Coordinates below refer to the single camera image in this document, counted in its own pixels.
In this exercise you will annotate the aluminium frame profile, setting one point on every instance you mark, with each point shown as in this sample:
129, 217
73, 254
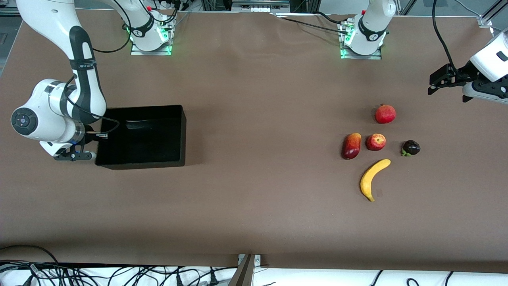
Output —
486, 19

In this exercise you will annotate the red pomegranate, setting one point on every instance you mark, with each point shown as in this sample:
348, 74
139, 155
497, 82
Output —
385, 114

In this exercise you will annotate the dark metal pole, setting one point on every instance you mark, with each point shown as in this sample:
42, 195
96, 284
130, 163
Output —
244, 274

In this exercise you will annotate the yellow banana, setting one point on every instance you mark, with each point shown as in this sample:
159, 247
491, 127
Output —
367, 180

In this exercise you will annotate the red yellow apple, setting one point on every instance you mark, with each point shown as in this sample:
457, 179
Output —
376, 142

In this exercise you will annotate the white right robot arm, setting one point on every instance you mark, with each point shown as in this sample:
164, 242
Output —
51, 20

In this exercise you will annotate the red mango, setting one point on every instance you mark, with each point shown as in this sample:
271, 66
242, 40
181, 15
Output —
351, 146

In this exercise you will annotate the silver metal bracket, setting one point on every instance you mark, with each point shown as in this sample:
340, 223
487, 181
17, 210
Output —
258, 260

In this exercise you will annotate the silver power strip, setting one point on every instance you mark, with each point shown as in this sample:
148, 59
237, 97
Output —
260, 8

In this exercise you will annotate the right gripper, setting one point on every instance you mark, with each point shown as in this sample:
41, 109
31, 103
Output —
89, 138

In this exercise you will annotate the metal base plate left arm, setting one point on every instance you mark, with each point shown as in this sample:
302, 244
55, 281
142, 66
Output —
361, 57

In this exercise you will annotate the dark purple mangosteen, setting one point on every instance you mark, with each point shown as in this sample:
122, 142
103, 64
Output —
411, 148

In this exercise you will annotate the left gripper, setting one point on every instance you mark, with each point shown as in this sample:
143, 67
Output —
462, 74

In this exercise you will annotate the black rectangular plastic box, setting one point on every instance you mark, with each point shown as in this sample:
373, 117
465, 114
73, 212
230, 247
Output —
143, 143

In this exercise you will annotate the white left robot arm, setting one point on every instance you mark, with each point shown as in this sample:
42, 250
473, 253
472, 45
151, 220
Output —
373, 24

